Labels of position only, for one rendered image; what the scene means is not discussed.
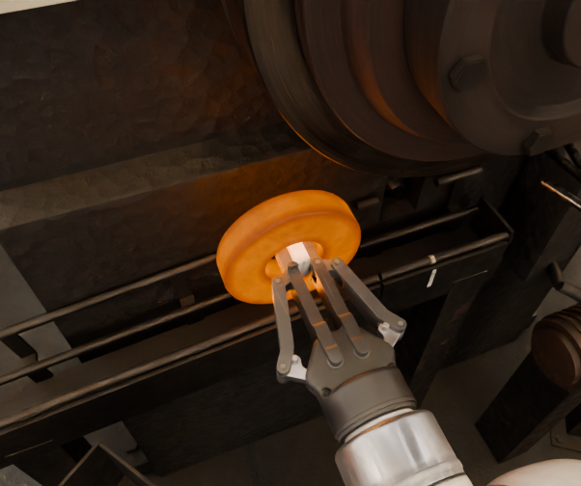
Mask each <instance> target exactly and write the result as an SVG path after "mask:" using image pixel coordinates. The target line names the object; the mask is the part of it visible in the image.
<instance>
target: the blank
mask: <svg viewBox="0 0 581 486"><path fill-rule="evenodd" d="M307 241H310V242H312V243H313V244H314V246H315V248H316V250H317V252H318V255H319V257H320V258H322V259H325V260H331V259H332V258H333V257H339V258H341V259H342V260H343V261H344V263H345V264H346V265H348V264H349V263H350V261H351V260H352V259H353V257H354V256H355V254H356V252H357V250H358V248H359V245H360V241H361V230H360V227H359V224H358V223H357V221H356V219H355V217H354V216H353V214H352V212H351V211H350V209H349V207H348V205H347V204H346V202H345V201H344V200H343V199H341V198H340V197H338V196H336V195H335V194H332V193H330V192H326V191H321V190H300V191H294V192H289V193H286V194H283V195H279V196H277V197H274V198H271V199H269V200H267V201H265V202H262V203H260V204H258V205H256V206H255V207H253V208H251V209H250V210H248V211H247V212H246V213H244V214H243V215H242V216H240V217H239V218H238V219H237V220H236V221H235V222H234V223H233V224H232V225H231V226H230V227H229V228H228V230H227V231H226V232H225V234H224V235H223V237H222V239H221V241H220V243H219V245H218V249H217V254H216V262H217V266H218V269H219V272H220V274H221V277H222V280H223V283H224V285H225V287H226V289H227V290H228V292H229V293H230V294H231V295H233V296H234V297H235V298H236V299H237V300H240V301H242V302H246V303H250V304H272V303H273V299H272V279H273V278H274V277H277V276H281V275H282V274H283V272H282V270H281V268H280V266H279V264H278V261H277V259H272V258H273V257H274V256H275V255H276V254H277V253H278V252H280V251H281V250H283V249H285V248H287V247H288V246H290V245H293V244H296V243H300V242H307ZM302 277H303V276H302ZM310 277H311V273H310V272H309V275H308V276H305V277H303V279H304V281H305V283H306V285H307V286H308V288H309V291H312V290H314V289H316V287H315V285H314V283H313V280H311V281H310Z"/></svg>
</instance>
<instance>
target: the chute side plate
mask: <svg viewBox="0 0 581 486"><path fill-rule="evenodd" d="M507 246H508V242H507V241H505V242H502V243H499V244H496V245H494V246H491V247H488V248H485V249H482V250H478V251H476V252H473V253H470V254H467V255H464V256H459V257H456V258H453V259H450V260H447V261H444V262H441V263H438V264H435V265H432V266H430V267H427V268H424V269H421V270H418V271H415V272H412V273H410V274H407V275H404V276H401V277H398V278H394V279H392V280H389V281H386V282H383V283H382V286H380V284H379V283H378V284H376V285H373V286H371V287H368V289H369V290H370V292H371V293H372V294H373V295H374V296H375V297H376V298H377V299H378V301H379V302H380V303H381V304H382V305H383V306H384V307H385V308H386V309H387V310H388V311H390V312H392V313H394V312H397V311H401V310H404V309H407V308H410V307H413V306H416V305H418V304H421V303H424V302H426V301H429V300H432V299H435V298H437V297H440V296H443V295H446V294H448V291H449V289H450V287H451V284H452V282H455V281H458V280H461V279H464V278H467V277H469V276H472V275H475V274H478V273H481V272H483V271H486V270H487V273H486V275H485V277H484V280H483V282H484V281H487V280H490V278H491V276H492V274H493V272H494V271H495V269H496V267H497V265H498V263H499V261H500V259H501V257H502V255H503V253H504V252H505V250H506V248H507ZM434 269H437V270H436V273H435V275H434V278H433V281H432V284H431V286H429V287H427V286H428V283H429V279H430V276H431V273H432V270H434ZM380 288H381V289H380ZM343 300H344V302H345V304H346V307H347V309H348V311H349V312H351V313H352V315H353V317H354V319H355V321H356V323H357V325H358V326H360V325H363V324H365V323H368V321H367V319H366V318H365V317H364V316H363V315H362V314H361V312H360V311H359V310H358V309H357V308H355V307H354V305H353V304H352V303H351V302H350V301H349V300H348V298H347V297H344V298H343ZM318 310H319V312H320V315H321V317H322V319H323V321H325V322H326V324H327V326H328V328H329V330H330V332H334V331H336V329H335V326H334V324H333V322H332V320H331V318H330V316H329V314H328V312H327V310H326V308H325V306H324V305H323V306H320V307H318ZM290 324H291V330H292V336H293V344H294V349H293V352H295V351H297V350H300V349H302V348H305V347H307V346H310V345H312V341H311V337H310V335H309V332H308V330H307V328H306V326H305V324H304V322H303V319H302V317H301V315H300V314H298V315H297V316H294V317H292V318H291V319H290ZM279 354H280V348H279V341H278V334H277V327H276V324H274V325H271V326H269V327H266V328H263V329H261V330H258V331H257V332H254V333H252V334H249V335H246V336H244V337H240V338H237V339H235V340H232V341H229V342H227V343H224V344H222V345H219V346H217V347H214V348H212V349H210V350H208V351H206V352H203V353H201V354H198V355H196V356H192V357H189V358H187V359H184V360H182V361H179V362H177V363H174V364H170V365H167V366H165V367H162V368H160V369H158V370H155V371H153V372H150V373H148V374H145V375H143V376H140V377H138V378H135V379H132V380H130V381H127V382H125V383H122V384H120V385H118V386H115V387H113V388H110V389H108V390H105V391H101V392H98V393H96V394H93V395H91V396H88V397H86V398H83V399H80V400H78V401H75V402H73V403H70V404H69V405H66V406H64V407H61V408H58V409H56V410H53V411H51V412H48V413H46V414H43V415H42V416H39V417H36V418H32V419H30V420H27V421H25V422H22V423H19V424H17V425H14V426H12V427H9V428H7V429H4V430H1V431H0V470H1V469H3V468H6V467H8V466H10V465H12V463H11V462H9V461H8V460H7V459H5V456H8V455H10V454H13V453H16V452H19V451H21V450H24V449H26V448H29V447H32V446H37V445H39V444H42V443H45V442H48V441H51V440H55V441H56V442H57V443H58V444H59V445H63V444H65V443H68V442H70V441H73V440H75V439H78V438H80V437H83V436H85V435H88V434H90V433H93V432H95V431H98V430H99V429H102V428H104V427H107V426H109V425H112V424H114V423H117V422H119V421H122V420H124V419H128V418H131V417H133V416H136V415H138V414H141V413H143V412H146V411H148V410H150V409H152V408H155V407H157V406H160V405H162V404H165V403H167V402H170V401H172V400H175V399H177V398H180V397H182V396H185V395H187V394H190V393H192V392H195V391H198V390H200V389H203V388H205V387H208V386H210V385H213V384H215V383H218V382H220V381H223V380H225V379H228V378H230V377H233V376H235V375H238V374H239V373H242V372H244V371H247V370H249V369H252V368H254V367H257V366H259V365H263V364H266V363H268V362H271V361H273V360H276V359H278V358H279Z"/></svg>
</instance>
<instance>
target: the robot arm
mask: <svg viewBox="0 0 581 486"><path fill-rule="evenodd" d="M275 257H276V259H277V261H278V264H279V266H280V268H281V270H282V272H283V274H282V275H281V276H277V277H274V278H273V279H272V299H273V306H274V312H275V320H276V327H277V334H278V341H279V348H280V354H279V358H278V362H277V380H278V382H279V383H282V384H285V383H287V382H288V381H289V380H291V381H295V382H299V383H304V384H305V385H306V388H307V389H308V390H309V391H310V392H311V393H312V394H313V395H314V396H315V397H316V398H317V399H318V402H319V404H320V406H321V409H322V411H323V412H324V414H325V417H326V419H327V421H328V424H329V426H330V428H331V431H332V433H333V435H334V438H335V440H336V442H337V443H340V444H341V445H342V446H341V447H340V448H339V449H338V451H337V452H336V455H335V462H336V464H337V467H338V469H339V471H340V474H341V476H342V479H343V481H344V483H345V486H473V484H472V483H471V481H470V480H469V478H468V477H467V475H466V474H465V472H464V470H463V466H462V464H461V463H460V461H459V460H458V459H457V457H456V455H455V454H454V452H453V450H452V448H451V446H450V444H449V443H448V441H447V439H446V437H445V435H444V433H443V432H442V430H441V428H440V426H439V424H438V422H437V421H436V419H435V417H434V415H433V413H432V412H430V411H428V410H416V405H417V401H416V399H415V398H414V396H413V394H412V392H411V390H410V388H409V387H408V386H407V384H406V382H405V380H404V378H403V376H402V374H401V372H400V370H399V369H398V367H397V365H396V361H395V350H394V348H393V347H394V345H395V344H396V342H397V341H399V340H401V338H402V335H403V333H404V331H405V328H406V322H405V320H403V319H402V318H400V317H399V316H397V315H395V314H393V313H392V312H390V311H388V310H387V309H386V308H385V307H384V306H383V305H382V304H381V303H380V302H379V301H378V299H377V298H376V297H375V296H374V295H373V294H372V293H371V292H370V290H369V289H368V288H367V287H366V286H365V285H364V284H363V283H362V282H361V280H360V279H359V278H358V277H357V276H356V275H355V274H354V273H353V272H352V270H351V269H350V268H349V267H348V266H347V265H346V264H345V263H344V261H343V260H342V259H341V258H339V257H333V258H332V259H331V260H325V259H322V258H320V257H319V255H318V252H317V250H316V248H315V246H314V244H313V243H312V242H310V241H307V242H300V243H296V244H293V245H290V246H288V247H287V248H285V249H283V250H281V251H280V252H278V253H277V254H276V255H275ZM309 272H310V273H311V277H310V281H311V280H313V283H314V285H315V287H316V289H317V291H318V294H319V296H320V298H321V300H322V302H323V304H324V306H325V308H326V310H327V312H328V314H329V316H330V318H331V320H332V322H333V324H334V326H335V329H336V331H334V332H330V330H329V328H328V326H327V324H326V322H325V321H323V319H322V317H321V315H320V312H319V310H318V307H317V305H316V303H315V301H314V299H313V297H312V295H311V293H310V291H309V288H308V286H307V285H306V283H305V281H304V279H303V277H305V276H308V275H309ZM302 276H303V277H302ZM337 287H338V288H339V289H340V290H341V291H342V292H343V294H344V295H345V296H346V297H347V298H348V300H349V301H350V302H351V303H352V304H353V305H354V307H355V308H357V309H358V310H359V311H360V312H361V314H362V315H363V316H364V317H365V318H366V319H367V321H368V322H369V323H370V324H371V325H372V326H373V327H374V328H375V329H376V330H377V334H378V337H377V336H375V335H373V334H371V333H370V332H368V331H366V330H364V329H363V328H361V327H359V326H358V325H357V323H356V321H355V319H354V317H353V315H352V313H351V312H349V311H348V309H347V307H346V304H345V302H344V300H343V298H342V296H341V294H340V292H339V290H338V288H337ZM288 291H290V294H291V296H292V298H293V301H294V303H295V304H296V306H297V308H298V311H299V313H300V315H301V317H302V319H303V322H304V324H305V326H306V328H307V330H308V332H309V335H310V337H311V341H312V344H313V348H312V352H311V356H310V360H309V363H308V366H307V369H306V368H304V367H303V366H302V363H301V359H300V358H299V357H298V356H296V355H293V349H294V344H293V336H292V330H291V319H290V312H289V306H288V299H287V293H286V292H288ZM486 486H581V460H576V459H553V460H546V461H542V462H537V463H534V464H530V465H527V466H524V467H521V468H518V469H515V470H512V471H510V472H507V473H505V474H503V475H501V476H499V477H497V478H495V479H493V480H492V481H491V482H490V483H488V484H487V485H486Z"/></svg>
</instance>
